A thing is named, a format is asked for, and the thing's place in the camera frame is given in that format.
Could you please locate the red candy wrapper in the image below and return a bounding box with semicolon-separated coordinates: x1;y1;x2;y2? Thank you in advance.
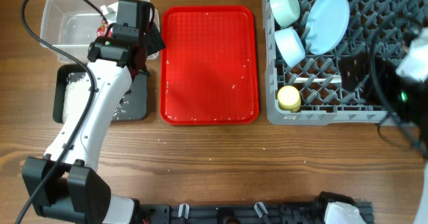
96;23;111;37

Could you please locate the large light blue plate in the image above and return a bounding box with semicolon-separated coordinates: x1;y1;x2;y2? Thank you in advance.
305;0;350;55

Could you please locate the yellow cup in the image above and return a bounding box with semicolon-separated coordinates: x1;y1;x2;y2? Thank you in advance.
277;86;301;112

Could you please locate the small light blue bowl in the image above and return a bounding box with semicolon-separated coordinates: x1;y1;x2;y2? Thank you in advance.
274;27;305;68

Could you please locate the white rice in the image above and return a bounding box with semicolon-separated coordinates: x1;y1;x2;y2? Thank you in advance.
62;72;126;124

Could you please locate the green bowl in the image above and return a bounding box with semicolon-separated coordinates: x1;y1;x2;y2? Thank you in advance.
270;0;300;28

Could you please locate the white plastic spoon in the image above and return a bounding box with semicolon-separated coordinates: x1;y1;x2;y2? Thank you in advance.
294;75;342;84

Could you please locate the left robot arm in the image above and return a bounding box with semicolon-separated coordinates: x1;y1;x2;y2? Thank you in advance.
16;0;165;223

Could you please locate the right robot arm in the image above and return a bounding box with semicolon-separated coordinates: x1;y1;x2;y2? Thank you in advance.
340;26;427;158

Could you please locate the grey dishwasher rack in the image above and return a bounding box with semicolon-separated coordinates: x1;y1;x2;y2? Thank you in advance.
262;0;427;126

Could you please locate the black waste tray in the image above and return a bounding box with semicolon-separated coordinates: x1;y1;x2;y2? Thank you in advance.
53;64;148;123

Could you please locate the clear plastic waste bin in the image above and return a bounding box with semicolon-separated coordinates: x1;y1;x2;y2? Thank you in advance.
40;0;150;63

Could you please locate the red serving tray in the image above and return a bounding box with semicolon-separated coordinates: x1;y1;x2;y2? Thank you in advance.
159;5;259;125

